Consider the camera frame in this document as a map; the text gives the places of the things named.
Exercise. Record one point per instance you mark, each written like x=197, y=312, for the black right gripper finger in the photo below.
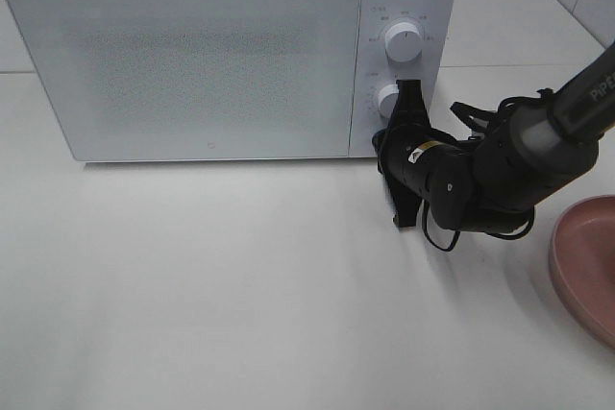
x=404, y=201
x=410, y=109

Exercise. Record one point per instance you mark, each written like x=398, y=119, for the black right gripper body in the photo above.
x=424, y=160

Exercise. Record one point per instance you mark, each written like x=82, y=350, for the white round knob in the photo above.
x=403, y=40
x=387, y=99

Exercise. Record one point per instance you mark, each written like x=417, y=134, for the pink round plate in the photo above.
x=581, y=264

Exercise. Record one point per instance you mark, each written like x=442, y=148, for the white round door button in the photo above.
x=377, y=139

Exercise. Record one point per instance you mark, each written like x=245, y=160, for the white microwave door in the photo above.
x=148, y=80

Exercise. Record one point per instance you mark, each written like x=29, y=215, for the lower white round knob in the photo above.
x=387, y=99

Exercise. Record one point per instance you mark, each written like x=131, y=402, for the upper white round knob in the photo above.
x=403, y=40

